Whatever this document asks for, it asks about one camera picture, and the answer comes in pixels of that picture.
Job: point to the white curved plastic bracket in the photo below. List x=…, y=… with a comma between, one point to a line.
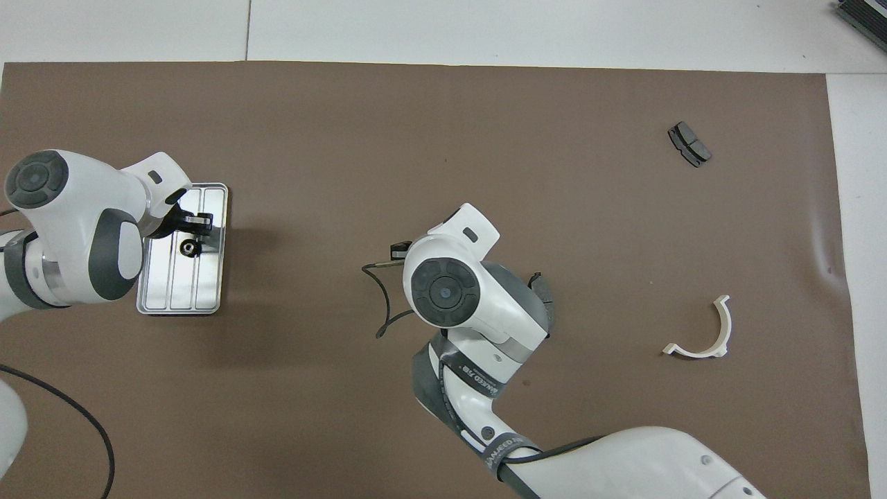
x=700, y=353

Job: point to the short dark brake pad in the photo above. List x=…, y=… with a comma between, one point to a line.
x=689, y=143

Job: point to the brown table mat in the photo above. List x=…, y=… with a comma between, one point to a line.
x=416, y=138

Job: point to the large black bearing gear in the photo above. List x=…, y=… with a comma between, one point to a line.
x=188, y=247

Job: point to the silver metal tray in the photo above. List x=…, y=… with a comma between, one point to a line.
x=201, y=284

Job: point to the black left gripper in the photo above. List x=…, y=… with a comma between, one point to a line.
x=168, y=218

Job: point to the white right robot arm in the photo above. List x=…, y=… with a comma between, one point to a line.
x=450, y=291

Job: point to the long dark brake pad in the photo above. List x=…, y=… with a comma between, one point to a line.
x=537, y=281

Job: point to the grey ribbed metal device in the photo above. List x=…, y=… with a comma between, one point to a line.
x=866, y=17

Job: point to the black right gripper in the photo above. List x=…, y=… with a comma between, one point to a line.
x=400, y=251

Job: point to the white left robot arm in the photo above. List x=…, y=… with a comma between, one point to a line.
x=69, y=229

